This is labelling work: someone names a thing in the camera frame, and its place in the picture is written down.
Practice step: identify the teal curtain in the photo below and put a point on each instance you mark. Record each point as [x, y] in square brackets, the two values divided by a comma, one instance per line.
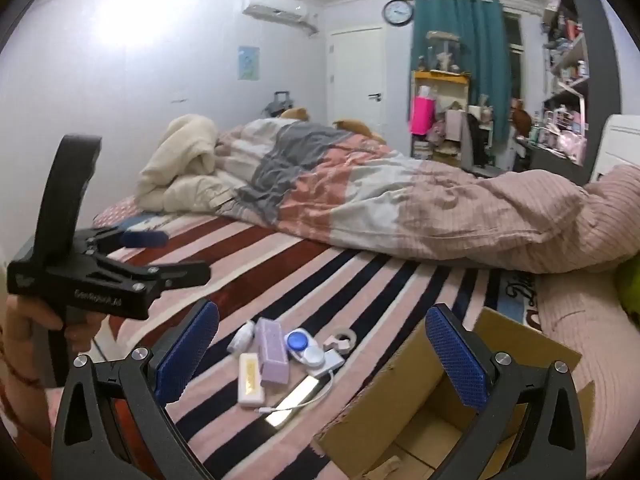
[475, 45]

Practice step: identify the striped plush blanket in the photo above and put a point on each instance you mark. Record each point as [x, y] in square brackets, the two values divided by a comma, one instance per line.
[350, 285]

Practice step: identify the brown cardboard box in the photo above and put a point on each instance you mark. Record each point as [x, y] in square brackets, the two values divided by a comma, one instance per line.
[425, 410]

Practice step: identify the white box with yellow label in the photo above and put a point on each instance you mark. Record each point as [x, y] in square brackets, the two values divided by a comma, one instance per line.
[250, 377]

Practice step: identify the blue and white lens case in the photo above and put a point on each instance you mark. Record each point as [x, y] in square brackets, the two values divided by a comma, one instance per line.
[300, 341]

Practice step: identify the cream fleece blanket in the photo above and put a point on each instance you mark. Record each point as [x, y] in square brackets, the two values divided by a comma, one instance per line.
[180, 160]

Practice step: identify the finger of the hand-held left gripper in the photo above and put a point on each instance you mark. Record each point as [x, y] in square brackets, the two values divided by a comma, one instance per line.
[185, 272]
[145, 239]

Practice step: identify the green plush toy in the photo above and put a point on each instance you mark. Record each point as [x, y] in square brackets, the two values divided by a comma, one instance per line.
[630, 285]

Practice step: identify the dark desk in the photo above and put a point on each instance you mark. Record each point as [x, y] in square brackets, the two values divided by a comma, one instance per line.
[550, 155]

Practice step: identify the purple rectangular box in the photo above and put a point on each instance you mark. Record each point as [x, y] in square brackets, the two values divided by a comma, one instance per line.
[272, 355]

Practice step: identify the white door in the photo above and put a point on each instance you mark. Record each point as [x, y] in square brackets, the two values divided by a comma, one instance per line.
[357, 80]

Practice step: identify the white air conditioner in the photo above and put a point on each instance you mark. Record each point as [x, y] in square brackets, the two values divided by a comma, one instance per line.
[280, 15]

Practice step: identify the brown plush toy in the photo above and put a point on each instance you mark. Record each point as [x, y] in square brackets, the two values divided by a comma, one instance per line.
[295, 112]
[352, 125]

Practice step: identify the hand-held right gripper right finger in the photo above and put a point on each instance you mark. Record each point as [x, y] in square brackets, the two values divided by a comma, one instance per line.
[457, 360]

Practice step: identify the small white tape roll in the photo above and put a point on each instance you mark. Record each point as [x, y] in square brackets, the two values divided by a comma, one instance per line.
[345, 335]

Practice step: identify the cat tree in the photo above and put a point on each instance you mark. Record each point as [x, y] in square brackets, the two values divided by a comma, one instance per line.
[442, 50]

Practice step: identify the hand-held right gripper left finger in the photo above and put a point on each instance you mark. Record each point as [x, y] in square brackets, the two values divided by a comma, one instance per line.
[187, 355]

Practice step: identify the brown round ornament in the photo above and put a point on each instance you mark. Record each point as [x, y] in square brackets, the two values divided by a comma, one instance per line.
[522, 117]

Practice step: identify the round wall clock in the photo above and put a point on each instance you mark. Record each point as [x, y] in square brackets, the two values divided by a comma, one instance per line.
[398, 12]

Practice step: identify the small wall poster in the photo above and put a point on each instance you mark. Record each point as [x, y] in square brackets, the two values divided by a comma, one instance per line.
[248, 63]

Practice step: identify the yellow storage shelf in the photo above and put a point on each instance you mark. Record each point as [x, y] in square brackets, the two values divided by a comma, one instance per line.
[442, 77]

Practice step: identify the pink grey patchwork duvet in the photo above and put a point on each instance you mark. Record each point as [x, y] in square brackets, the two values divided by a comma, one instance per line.
[350, 185]

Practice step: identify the person's left hand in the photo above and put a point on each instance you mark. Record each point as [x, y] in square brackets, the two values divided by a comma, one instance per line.
[77, 327]

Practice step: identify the small white bottle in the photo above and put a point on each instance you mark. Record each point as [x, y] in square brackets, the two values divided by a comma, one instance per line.
[241, 339]

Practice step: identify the pink ribbed pillow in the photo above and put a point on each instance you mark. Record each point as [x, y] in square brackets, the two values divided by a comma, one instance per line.
[590, 320]

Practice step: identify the dark grey bookshelf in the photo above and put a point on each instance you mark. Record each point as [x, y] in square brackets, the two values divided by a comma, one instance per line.
[595, 60]

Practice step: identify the grey suitcase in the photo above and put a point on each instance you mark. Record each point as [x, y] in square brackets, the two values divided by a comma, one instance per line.
[277, 105]

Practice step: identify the white headboard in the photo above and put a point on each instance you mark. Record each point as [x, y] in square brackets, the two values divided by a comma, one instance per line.
[620, 145]

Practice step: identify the bright pink bag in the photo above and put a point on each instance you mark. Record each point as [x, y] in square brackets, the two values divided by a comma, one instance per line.
[421, 115]

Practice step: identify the person's left forearm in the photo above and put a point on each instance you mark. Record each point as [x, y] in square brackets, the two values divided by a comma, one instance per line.
[25, 400]

